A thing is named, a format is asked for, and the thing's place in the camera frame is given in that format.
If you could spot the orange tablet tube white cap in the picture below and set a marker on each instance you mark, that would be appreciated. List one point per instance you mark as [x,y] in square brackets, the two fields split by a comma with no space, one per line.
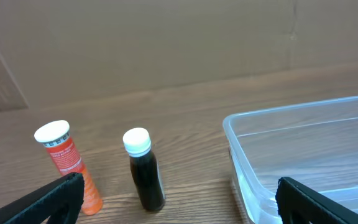
[55,137]

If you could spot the clear plastic container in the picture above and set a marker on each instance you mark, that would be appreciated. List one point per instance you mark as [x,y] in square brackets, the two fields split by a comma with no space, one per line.
[314,143]

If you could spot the dark bottle white cap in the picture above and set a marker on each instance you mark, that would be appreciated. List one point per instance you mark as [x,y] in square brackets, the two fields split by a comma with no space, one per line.
[144,169]

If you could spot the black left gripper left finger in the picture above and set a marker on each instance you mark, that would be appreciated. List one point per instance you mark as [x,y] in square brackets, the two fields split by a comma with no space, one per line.
[57,202]

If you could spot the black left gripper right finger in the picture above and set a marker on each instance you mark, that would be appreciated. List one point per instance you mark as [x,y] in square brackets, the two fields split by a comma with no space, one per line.
[299,204]

